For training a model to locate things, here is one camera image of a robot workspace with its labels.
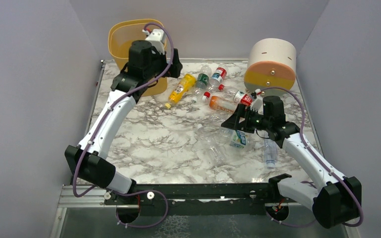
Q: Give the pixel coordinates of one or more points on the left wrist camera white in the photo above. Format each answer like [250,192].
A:
[157,38]

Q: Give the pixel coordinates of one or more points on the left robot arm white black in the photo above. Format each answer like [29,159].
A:
[87,160]

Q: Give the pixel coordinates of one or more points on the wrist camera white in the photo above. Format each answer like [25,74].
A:
[257,102]
[157,38]

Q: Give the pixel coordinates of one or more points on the small clear bottle blue cap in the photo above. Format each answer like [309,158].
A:
[270,153]

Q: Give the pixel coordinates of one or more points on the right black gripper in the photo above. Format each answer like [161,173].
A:
[242,118]

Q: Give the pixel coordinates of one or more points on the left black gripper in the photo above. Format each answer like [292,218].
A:
[173,63]

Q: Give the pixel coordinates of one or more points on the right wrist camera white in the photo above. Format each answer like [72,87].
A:
[257,102]

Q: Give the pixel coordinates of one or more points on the clear unlabeled bottle white cap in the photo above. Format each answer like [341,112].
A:
[213,150]

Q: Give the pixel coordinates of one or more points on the clear bottle bright blue label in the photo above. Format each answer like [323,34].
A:
[224,135]

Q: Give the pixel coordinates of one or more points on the clear bottle red blue label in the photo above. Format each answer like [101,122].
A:
[217,77]

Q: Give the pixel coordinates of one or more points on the yellow plastic mesh bin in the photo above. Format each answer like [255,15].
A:
[120,39]

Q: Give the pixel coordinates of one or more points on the white cylindrical container orange lid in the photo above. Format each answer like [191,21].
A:
[271,63]

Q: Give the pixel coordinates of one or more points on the clear bottle blue green label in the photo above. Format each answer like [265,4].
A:
[240,140]

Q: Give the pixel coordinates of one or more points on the orange drink bottle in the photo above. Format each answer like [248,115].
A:
[218,103]

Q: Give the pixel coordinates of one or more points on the yellow juice bottle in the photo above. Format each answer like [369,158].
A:
[186,83]

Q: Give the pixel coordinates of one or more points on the clear bottle red white label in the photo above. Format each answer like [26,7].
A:
[236,95]

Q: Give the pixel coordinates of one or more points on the clear bottle dark green label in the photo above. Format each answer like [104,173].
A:
[203,77]

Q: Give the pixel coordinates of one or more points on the black aluminium base frame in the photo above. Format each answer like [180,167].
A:
[253,193]

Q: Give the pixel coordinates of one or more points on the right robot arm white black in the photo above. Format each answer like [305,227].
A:
[334,199]

